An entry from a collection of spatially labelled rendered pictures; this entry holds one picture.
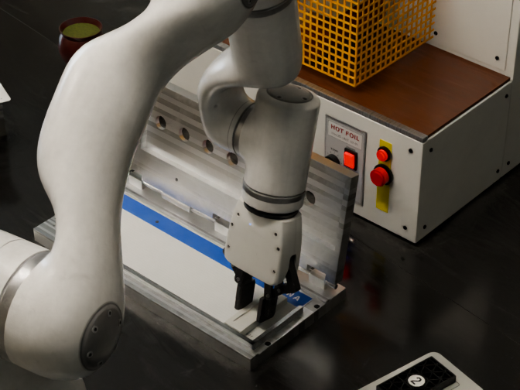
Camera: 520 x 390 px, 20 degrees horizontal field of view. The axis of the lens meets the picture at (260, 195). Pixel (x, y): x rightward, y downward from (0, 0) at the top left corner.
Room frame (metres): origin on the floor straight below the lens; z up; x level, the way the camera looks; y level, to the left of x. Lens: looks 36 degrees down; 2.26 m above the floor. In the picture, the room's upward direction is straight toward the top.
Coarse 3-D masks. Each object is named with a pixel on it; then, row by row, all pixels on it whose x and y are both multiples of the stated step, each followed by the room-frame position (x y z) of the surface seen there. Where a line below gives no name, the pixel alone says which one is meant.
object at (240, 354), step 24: (144, 192) 1.85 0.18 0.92; (168, 216) 1.79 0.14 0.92; (192, 216) 1.79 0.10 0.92; (48, 240) 1.73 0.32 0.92; (216, 240) 1.72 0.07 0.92; (144, 288) 1.61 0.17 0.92; (312, 288) 1.62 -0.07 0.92; (336, 288) 1.60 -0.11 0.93; (168, 312) 1.56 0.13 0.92; (312, 312) 1.56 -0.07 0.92; (192, 336) 1.53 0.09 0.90; (216, 336) 1.51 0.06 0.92; (288, 336) 1.52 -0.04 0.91; (240, 360) 1.47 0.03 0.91; (264, 360) 1.48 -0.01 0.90
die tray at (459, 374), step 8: (432, 352) 1.49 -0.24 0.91; (416, 360) 1.47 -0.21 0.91; (440, 360) 1.47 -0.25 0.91; (400, 368) 1.46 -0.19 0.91; (448, 368) 1.46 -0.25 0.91; (456, 368) 1.46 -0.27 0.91; (384, 376) 1.44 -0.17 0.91; (392, 376) 1.44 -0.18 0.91; (456, 376) 1.44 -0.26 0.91; (464, 376) 1.44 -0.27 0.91; (376, 384) 1.43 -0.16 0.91; (456, 384) 1.43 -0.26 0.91; (464, 384) 1.43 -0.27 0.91; (472, 384) 1.43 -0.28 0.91
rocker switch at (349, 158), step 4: (344, 148) 1.82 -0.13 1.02; (344, 152) 1.81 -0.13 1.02; (348, 152) 1.81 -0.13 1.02; (352, 152) 1.81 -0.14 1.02; (356, 152) 1.81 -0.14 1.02; (344, 156) 1.81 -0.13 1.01; (348, 156) 1.81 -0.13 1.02; (352, 156) 1.80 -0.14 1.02; (356, 156) 1.81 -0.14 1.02; (344, 160) 1.81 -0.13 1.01; (348, 160) 1.81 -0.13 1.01; (352, 160) 1.80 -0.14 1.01; (356, 160) 1.81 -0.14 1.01; (344, 164) 1.82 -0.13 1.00; (348, 164) 1.81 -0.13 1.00; (352, 164) 1.81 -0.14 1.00; (356, 164) 1.81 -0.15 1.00; (352, 168) 1.81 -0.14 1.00; (356, 168) 1.81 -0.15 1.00
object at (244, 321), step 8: (280, 296) 1.58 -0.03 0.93; (248, 304) 1.56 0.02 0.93; (256, 304) 1.57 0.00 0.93; (280, 304) 1.57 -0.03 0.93; (240, 312) 1.55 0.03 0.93; (248, 312) 1.55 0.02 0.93; (256, 312) 1.55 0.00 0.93; (232, 320) 1.53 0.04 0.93; (240, 320) 1.53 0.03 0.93; (248, 320) 1.53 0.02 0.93; (256, 320) 1.53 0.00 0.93; (240, 328) 1.51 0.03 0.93; (248, 328) 1.52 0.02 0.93
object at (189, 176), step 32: (160, 96) 1.87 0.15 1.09; (192, 96) 1.83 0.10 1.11; (160, 128) 1.86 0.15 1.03; (192, 128) 1.82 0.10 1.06; (160, 160) 1.84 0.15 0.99; (192, 160) 1.81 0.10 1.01; (224, 160) 1.77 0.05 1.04; (320, 160) 1.66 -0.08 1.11; (192, 192) 1.79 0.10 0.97; (224, 192) 1.75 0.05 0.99; (320, 192) 1.66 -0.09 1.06; (352, 192) 1.62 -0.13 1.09; (320, 224) 1.64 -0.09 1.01; (320, 256) 1.62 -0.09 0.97
